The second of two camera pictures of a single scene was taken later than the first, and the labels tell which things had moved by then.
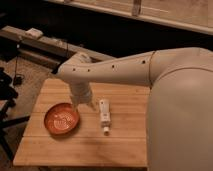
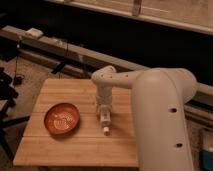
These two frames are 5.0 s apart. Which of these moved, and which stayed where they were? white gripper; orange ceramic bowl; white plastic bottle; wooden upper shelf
Moved: white gripper
Stayed: white plastic bottle; wooden upper shelf; orange ceramic bowl
